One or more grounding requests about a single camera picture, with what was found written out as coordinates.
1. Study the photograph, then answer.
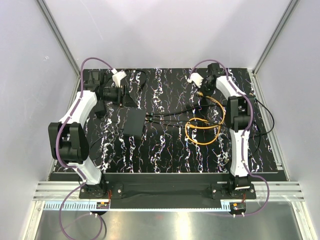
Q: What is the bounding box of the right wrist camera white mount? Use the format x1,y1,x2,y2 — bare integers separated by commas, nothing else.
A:
187,72,204,88

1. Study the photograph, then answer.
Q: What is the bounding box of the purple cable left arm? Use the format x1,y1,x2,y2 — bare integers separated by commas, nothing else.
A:
57,57,118,238

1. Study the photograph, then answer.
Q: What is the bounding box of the aluminium frame rail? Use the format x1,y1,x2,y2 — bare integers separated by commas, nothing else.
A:
32,181,83,201

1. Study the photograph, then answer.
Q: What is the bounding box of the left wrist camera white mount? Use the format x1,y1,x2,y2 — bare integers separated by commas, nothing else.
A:
111,68,127,87

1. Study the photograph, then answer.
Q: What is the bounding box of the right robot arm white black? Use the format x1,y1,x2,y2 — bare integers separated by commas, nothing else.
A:
200,60,254,199

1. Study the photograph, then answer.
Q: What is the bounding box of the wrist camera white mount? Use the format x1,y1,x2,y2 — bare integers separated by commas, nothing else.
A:
111,68,127,87
187,72,204,88

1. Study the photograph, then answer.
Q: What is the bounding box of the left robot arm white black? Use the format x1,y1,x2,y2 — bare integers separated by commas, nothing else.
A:
48,69,127,198

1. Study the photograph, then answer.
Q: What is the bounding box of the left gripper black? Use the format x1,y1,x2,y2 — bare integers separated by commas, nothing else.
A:
99,84,138,108

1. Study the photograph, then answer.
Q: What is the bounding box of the black power adapter cable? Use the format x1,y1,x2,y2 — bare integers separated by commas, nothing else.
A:
89,69,148,151

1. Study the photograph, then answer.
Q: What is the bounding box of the black network switch box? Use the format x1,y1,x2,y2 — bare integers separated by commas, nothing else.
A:
123,108,147,139

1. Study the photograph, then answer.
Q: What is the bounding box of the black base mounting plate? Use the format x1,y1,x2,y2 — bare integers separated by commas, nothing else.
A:
49,172,287,201

